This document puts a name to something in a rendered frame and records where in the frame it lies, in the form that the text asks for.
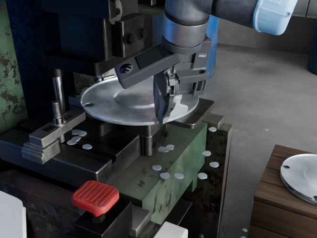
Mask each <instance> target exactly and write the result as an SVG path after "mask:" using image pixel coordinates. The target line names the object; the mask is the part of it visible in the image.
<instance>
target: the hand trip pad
mask: <svg viewBox="0 0 317 238"><path fill-rule="evenodd" d="M118 199H119V191H118V189H116V188H115V187H112V186H109V185H106V184H103V183H100V182H98V181H94V180H88V181H87V182H85V183H84V184H82V185H81V186H80V187H79V188H78V189H77V190H76V191H75V192H74V193H73V194H72V195H71V202H72V204H73V205H74V206H76V207H78V208H81V209H83V210H86V211H88V212H91V213H92V214H93V216H95V217H98V216H100V215H101V214H104V213H106V212H107V211H108V210H109V209H110V208H111V207H112V206H113V205H114V204H115V203H116V202H117V201H118Z"/></svg>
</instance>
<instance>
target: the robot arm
mask: <svg viewBox="0 0 317 238"><path fill-rule="evenodd" d="M210 15H213V16H216V17H218V18H221V19H225V20H228V21H231V22H234V23H237V24H240V25H242V26H246V27H249V28H252V29H255V30H256V31H257V32H265V33H269V34H273V35H281V34H282V33H283V32H284V31H285V29H286V27H287V25H288V22H289V20H290V18H291V16H292V15H293V16H298V17H309V18H317V0H166V2H165V9H164V16H163V23H162V38H161V43H159V44H157V45H155V46H153V47H151V48H149V49H147V50H145V51H143V52H141V53H140V54H138V55H136V56H134V57H132V58H130V59H128V60H126V61H124V62H122V63H120V64H118V65H116V66H115V68H114V70H115V73H116V75H117V78H118V81H119V83H120V85H121V86H122V87H123V88H124V89H128V88H130V87H132V86H134V85H135V84H137V83H139V82H141V81H143V80H145V79H147V78H149V77H151V76H153V97H154V107H155V114H156V117H157V120H158V121H159V123H160V124H165V123H166V122H167V121H168V120H169V119H170V118H173V117H176V116H178V115H181V114H184V113H186V112H187V111H188V106H186V105H183V104H180V100H181V98H182V94H183V95H189V94H193V96H199V95H204V92H205V88H206V85H207V81H208V77H209V73H208V71H207V70H206V65H207V61H208V57H209V52H210V49H211V45H212V40H211V39H210V38H208V37H207V34H206V30H207V26H208V21H209V16H210ZM203 80H205V83H204V86H203V90H201V87H202V83H203Z"/></svg>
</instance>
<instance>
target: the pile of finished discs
mask: <svg viewBox="0 0 317 238"><path fill-rule="evenodd" d="M280 177H281V180H282V182H283V184H284V185H285V187H286V188H287V189H288V190H289V191H290V192H292V193H293V194H294V195H296V196H297V197H298V198H300V199H302V200H304V201H306V202H308V203H311V204H314V205H317V154H299V155H295V156H292V157H289V158H288V159H286V160H285V161H284V162H283V164H282V166H281V169H280Z"/></svg>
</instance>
